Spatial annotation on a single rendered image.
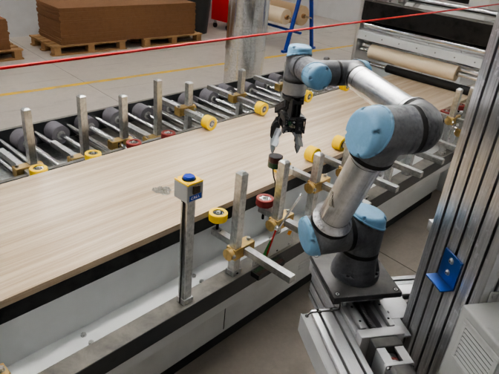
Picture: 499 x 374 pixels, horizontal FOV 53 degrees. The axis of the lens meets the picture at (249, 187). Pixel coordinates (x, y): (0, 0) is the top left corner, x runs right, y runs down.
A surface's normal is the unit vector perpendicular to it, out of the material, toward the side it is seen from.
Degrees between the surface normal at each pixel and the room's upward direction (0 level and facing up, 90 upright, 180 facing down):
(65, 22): 90
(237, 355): 0
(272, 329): 0
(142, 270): 90
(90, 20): 90
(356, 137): 83
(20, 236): 0
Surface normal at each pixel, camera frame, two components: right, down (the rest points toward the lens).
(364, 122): -0.90, 0.00
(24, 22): 0.67, 0.40
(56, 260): 0.09, -0.88
